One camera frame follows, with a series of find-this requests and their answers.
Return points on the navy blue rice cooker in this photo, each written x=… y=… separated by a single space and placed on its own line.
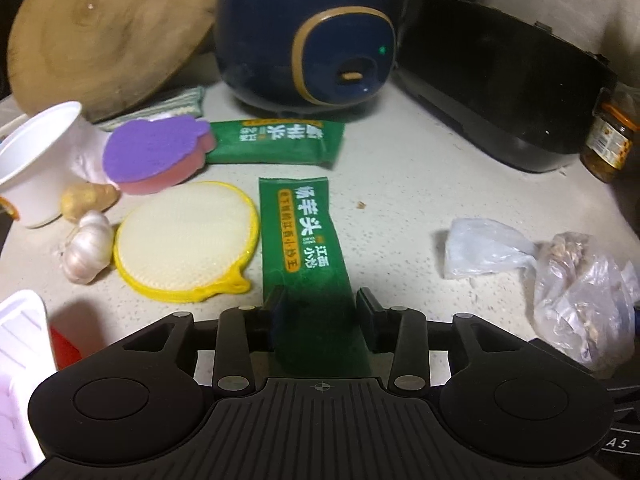
x=260 y=35

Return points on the green snack packet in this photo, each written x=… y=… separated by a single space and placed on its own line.
x=280 y=142
x=305 y=240

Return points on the glass jar with orange label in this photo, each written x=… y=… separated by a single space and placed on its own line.
x=607 y=140

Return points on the clear plastic bag with nuts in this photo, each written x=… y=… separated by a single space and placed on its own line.
x=575 y=300

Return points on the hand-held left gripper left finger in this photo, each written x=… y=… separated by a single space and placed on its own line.
x=275 y=312

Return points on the black kitchen appliance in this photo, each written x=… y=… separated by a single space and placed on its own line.
x=500 y=85

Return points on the ginger root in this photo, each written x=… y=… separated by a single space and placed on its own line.
x=87 y=200

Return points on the garlic bulb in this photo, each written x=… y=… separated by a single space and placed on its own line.
x=87 y=250

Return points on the green striped dish cloth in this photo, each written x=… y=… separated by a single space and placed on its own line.
x=175 y=105

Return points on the yellow round mesh scrubber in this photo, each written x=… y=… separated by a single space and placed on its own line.
x=185 y=235

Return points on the red packet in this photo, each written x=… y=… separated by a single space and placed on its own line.
x=62 y=350

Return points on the crumpled clear plastic bag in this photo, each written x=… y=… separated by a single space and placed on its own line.
x=480 y=250

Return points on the purple and pink sponge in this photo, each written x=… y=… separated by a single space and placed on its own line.
x=150 y=150

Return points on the round wooden cutting board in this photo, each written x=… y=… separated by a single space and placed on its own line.
x=110 y=35

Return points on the white foam tray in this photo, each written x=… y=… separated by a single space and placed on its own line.
x=20 y=360

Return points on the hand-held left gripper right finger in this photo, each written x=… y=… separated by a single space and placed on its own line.
x=366 y=312

